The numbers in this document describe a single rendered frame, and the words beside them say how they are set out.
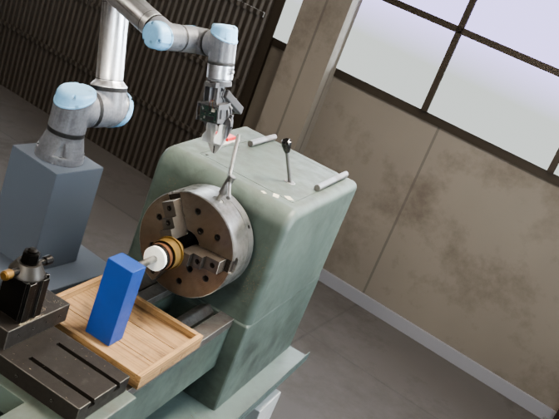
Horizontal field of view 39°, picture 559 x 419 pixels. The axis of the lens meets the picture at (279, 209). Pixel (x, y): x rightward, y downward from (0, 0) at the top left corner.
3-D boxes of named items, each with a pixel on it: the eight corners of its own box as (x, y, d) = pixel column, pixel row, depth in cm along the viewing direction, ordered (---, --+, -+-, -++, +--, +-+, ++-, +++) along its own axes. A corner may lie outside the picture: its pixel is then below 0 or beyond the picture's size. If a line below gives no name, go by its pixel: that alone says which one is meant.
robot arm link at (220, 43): (222, 22, 221) (244, 27, 216) (218, 61, 224) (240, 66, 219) (203, 22, 215) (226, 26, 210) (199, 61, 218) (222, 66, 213)
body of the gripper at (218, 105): (194, 121, 220) (198, 78, 216) (209, 118, 227) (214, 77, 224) (218, 126, 217) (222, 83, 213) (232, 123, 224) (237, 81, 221)
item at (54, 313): (34, 300, 191) (39, 283, 189) (66, 321, 188) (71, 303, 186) (-30, 327, 173) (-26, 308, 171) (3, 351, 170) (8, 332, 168)
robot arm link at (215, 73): (215, 62, 223) (240, 66, 220) (214, 78, 224) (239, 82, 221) (202, 62, 216) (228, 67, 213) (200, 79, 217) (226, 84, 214)
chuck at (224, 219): (140, 245, 240) (185, 164, 227) (215, 310, 233) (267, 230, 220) (122, 252, 232) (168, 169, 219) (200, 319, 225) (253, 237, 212)
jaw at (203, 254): (201, 239, 223) (236, 256, 219) (197, 254, 225) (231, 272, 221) (180, 248, 213) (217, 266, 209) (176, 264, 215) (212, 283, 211)
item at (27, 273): (25, 259, 177) (28, 248, 176) (51, 276, 175) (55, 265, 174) (-1, 268, 170) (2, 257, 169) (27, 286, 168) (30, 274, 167)
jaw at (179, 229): (180, 233, 226) (172, 193, 224) (195, 231, 223) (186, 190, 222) (160, 242, 216) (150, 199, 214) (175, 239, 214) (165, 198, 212)
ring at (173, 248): (166, 227, 217) (147, 234, 209) (193, 243, 215) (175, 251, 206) (156, 255, 221) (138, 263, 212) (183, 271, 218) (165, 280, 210)
